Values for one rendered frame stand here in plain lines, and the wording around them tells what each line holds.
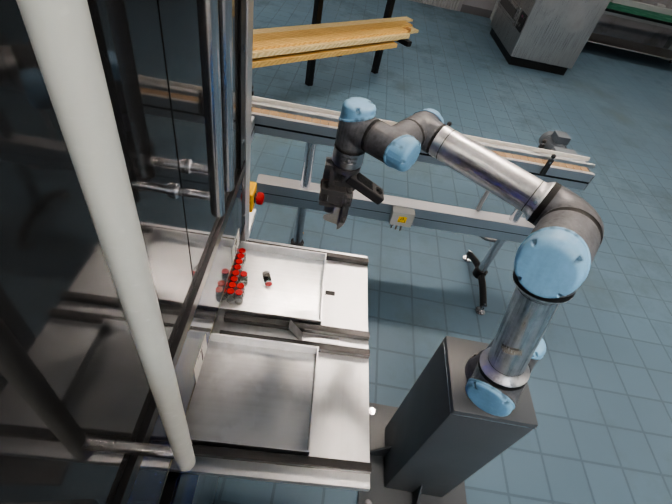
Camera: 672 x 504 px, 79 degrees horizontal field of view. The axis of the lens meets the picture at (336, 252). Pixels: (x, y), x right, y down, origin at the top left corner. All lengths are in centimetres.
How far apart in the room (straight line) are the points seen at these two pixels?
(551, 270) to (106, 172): 71
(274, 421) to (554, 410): 175
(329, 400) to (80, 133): 91
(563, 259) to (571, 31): 625
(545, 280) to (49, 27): 76
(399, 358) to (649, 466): 128
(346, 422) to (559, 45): 640
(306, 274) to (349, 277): 14
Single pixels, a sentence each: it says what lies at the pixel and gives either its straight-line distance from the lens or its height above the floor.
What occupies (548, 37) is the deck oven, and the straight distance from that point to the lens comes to 687.
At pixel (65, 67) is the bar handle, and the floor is 175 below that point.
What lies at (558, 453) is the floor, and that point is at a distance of 239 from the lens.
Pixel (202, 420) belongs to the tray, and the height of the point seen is 88.
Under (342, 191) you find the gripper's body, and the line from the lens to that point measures 101.
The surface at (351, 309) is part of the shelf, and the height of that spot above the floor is 88.
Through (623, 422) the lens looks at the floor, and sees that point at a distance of 271.
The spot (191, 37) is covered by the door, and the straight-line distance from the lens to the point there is 64.
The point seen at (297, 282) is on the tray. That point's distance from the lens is 124.
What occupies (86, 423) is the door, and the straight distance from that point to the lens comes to 51.
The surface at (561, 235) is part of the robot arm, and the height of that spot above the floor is 142.
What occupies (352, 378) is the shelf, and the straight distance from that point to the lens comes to 110.
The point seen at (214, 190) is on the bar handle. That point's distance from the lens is 58.
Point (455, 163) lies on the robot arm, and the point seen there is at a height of 138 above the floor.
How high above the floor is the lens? 183
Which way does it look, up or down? 45 degrees down
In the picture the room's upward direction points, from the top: 14 degrees clockwise
